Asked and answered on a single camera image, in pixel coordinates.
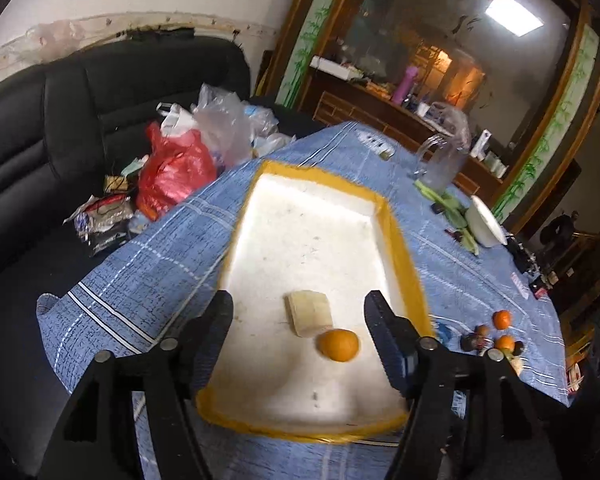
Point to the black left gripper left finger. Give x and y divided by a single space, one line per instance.
95 436

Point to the white bowl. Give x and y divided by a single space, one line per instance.
483 225

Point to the white foam tray yellow rim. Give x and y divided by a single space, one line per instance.
307 229

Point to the pale foam block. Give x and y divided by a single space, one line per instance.
310 313

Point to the glass pitcher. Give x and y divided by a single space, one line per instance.
441 157

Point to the red plastic bag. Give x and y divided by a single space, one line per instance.
176 167

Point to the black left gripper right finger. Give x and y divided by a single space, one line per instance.
469 417

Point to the clear plastic bag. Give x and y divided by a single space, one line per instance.
224 127

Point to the orange tangerine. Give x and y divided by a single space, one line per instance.
502 319
338 345
505 342

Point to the brown kiwi fruit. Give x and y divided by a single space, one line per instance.
482 331

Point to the snack packets pile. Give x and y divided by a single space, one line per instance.
108 221

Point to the green leafy vegetable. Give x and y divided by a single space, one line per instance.
454 213

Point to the black leather sofa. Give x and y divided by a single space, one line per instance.
64 127

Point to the wooden cabinet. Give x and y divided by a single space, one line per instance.
330 100

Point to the purple thermos bottle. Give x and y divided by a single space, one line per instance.
406 85

